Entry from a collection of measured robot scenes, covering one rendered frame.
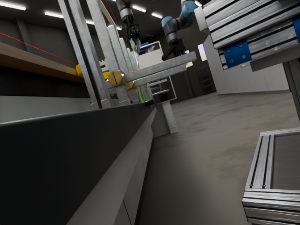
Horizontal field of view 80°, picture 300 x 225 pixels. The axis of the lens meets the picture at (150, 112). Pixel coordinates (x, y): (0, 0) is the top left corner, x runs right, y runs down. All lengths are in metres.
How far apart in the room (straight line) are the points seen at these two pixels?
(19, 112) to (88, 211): 0.33
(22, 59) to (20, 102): 0.10
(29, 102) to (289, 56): 0.90
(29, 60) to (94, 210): 0.40
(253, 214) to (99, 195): 0.66
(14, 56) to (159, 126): 3.26
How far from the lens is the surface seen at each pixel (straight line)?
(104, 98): 0.40
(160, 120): 3.60
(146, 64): 3.50
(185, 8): 1.15
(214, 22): 0.82
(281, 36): 0.82
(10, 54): 0.51
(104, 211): 0.31
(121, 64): 0.93
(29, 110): 0.55
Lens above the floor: 0.68
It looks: 3 degrees down
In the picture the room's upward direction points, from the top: 18 degrees counter-clockwise
